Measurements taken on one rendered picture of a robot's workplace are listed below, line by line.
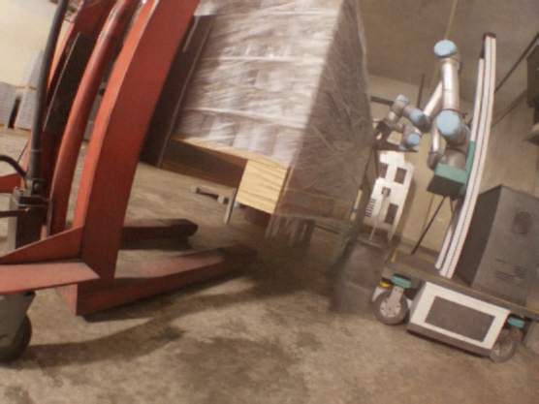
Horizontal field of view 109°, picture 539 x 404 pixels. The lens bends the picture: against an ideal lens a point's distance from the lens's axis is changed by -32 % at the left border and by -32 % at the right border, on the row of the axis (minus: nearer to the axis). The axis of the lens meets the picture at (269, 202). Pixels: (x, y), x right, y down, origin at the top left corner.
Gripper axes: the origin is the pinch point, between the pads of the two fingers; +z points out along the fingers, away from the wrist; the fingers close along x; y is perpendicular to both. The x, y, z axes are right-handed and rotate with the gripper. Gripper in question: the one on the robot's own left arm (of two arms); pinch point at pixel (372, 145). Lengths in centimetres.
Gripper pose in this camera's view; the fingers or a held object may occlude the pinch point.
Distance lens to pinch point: 153.5
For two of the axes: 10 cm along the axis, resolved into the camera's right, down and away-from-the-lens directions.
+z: -5.1, 7.7, 3.9
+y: -6.2, -6.4, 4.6
